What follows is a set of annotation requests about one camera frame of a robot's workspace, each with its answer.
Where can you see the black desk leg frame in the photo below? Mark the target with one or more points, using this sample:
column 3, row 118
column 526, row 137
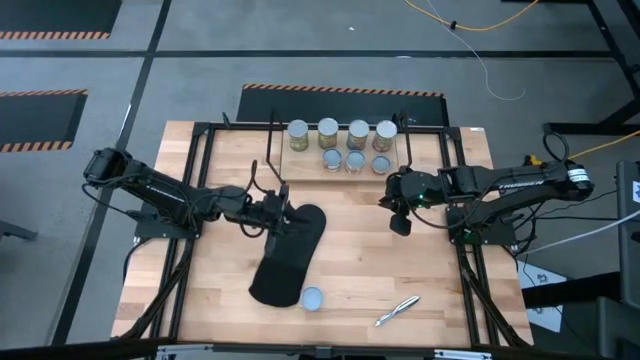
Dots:
column 575, row 128

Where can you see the mango tin can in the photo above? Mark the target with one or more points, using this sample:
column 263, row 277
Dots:
column 328, row 133

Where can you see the short tin red teal label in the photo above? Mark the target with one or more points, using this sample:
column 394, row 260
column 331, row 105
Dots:
column 356, row 161

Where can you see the dark grey equipment cabinet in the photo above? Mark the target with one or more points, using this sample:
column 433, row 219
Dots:
column 630, row 250

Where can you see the tomatoes tin can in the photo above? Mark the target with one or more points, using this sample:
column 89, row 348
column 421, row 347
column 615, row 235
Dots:
column 358, row 134

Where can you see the short tin silver lid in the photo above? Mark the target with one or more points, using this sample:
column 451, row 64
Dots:
column 332, row 160

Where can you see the peaches tin can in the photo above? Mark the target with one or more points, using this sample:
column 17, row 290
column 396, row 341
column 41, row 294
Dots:
column 386, row 135

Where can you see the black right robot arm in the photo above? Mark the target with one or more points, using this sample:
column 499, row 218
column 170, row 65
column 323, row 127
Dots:
column 520, row 182

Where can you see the black floor mat hazard stripe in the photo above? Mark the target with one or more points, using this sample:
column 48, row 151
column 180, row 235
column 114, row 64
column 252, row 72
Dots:
column 35, row 120
column 55, row 15

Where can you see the mixed fruit tin can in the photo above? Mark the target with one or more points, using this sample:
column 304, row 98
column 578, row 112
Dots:
column 312, row 298

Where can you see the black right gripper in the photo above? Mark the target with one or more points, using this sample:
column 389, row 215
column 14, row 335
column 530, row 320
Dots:
column 415, row 190

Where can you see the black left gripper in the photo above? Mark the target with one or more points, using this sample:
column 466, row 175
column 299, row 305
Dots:
column 275, row 212

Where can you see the tin can with green label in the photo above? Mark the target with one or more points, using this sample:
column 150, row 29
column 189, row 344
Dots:
column 298, row 135

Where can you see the black oven mitt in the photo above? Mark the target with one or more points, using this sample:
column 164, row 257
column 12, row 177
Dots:
column 290, row 270

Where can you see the wooden shelf with black brackets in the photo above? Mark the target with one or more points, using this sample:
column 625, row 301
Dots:
column 305, row 172

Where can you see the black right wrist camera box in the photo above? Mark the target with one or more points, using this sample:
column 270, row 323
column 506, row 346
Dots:
column 401, row 225

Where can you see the short yellow tin pink dots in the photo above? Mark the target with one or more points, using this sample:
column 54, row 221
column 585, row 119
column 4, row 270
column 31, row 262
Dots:
column 381, row 164

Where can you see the black aluminium table frame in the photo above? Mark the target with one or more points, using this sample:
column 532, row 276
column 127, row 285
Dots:
column 240, row 126

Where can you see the silver pen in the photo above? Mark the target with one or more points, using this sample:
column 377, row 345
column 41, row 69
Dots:
column 400, row 309

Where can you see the white paper sheet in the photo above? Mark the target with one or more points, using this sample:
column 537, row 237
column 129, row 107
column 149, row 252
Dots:
column 540, row 280

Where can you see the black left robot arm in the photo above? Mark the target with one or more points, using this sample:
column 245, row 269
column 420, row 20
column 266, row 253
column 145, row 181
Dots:
column 160, row 192

